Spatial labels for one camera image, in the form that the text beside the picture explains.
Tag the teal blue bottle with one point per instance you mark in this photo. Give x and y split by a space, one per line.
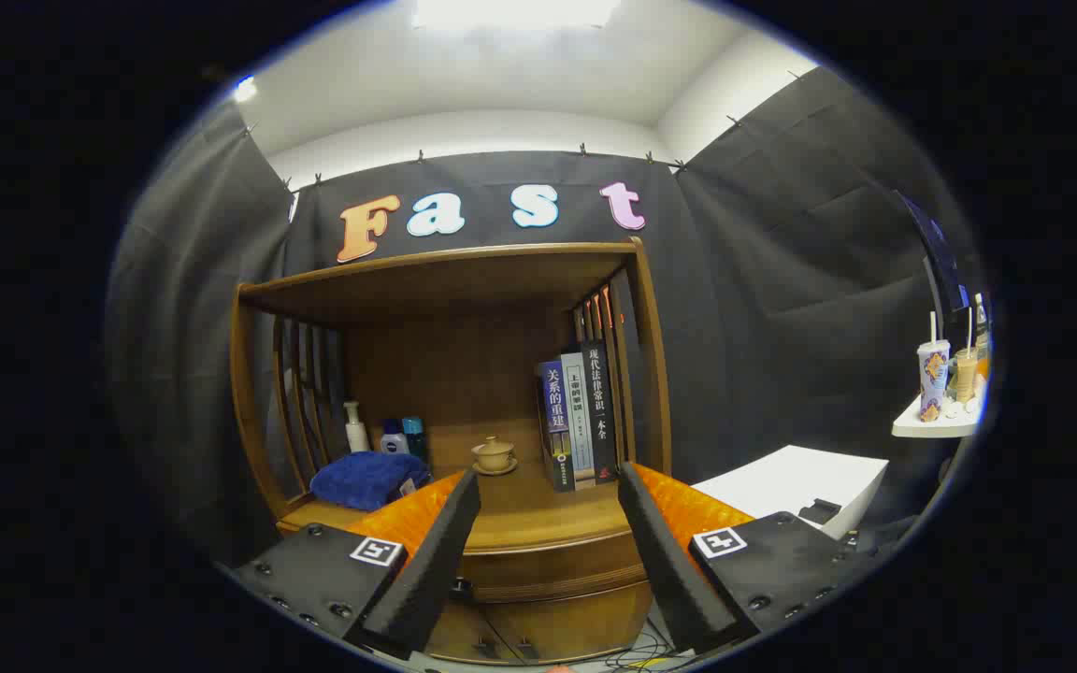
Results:
415 435

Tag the small black block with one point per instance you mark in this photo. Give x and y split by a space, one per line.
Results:
819 511

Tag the patterned paper cup with straw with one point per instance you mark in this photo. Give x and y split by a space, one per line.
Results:
933 379

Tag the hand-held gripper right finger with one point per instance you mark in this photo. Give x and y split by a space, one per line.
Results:
665 561

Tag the wooden countertop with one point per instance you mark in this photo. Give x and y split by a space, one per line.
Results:
524 509

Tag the pale grey book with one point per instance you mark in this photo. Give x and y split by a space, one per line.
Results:
580 421

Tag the white side shelf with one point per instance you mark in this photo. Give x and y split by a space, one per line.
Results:
931 428

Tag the wooden drawer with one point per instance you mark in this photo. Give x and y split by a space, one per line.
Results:
548 572

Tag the blue folded towel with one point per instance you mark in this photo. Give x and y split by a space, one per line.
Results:
366 479

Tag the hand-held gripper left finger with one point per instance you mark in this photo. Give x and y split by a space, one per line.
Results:
426 570

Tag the ceiling light panel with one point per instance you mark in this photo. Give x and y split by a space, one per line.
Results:
515 11

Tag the beige lidded teacup with saucer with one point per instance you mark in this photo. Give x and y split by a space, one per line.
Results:
494 456

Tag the dark monitor screen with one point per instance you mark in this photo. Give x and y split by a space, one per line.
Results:
940 257

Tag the wooden cabinet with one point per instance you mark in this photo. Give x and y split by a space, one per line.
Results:
445 280

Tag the brown drink cup with straw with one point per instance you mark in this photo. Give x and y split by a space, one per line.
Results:
966 374

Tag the white pump bottle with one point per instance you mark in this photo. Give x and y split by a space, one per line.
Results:
356 437

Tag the black book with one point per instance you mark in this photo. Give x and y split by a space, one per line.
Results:
600 411

